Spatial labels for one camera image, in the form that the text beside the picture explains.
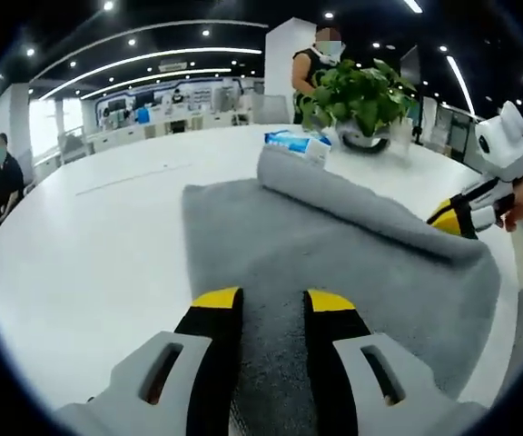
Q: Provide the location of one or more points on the grey towel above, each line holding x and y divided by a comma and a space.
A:
289, 236

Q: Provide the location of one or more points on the green potted plant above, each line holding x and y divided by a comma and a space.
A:
361, 100

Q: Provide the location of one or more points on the blue wipes packet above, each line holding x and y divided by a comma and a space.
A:
302, 144

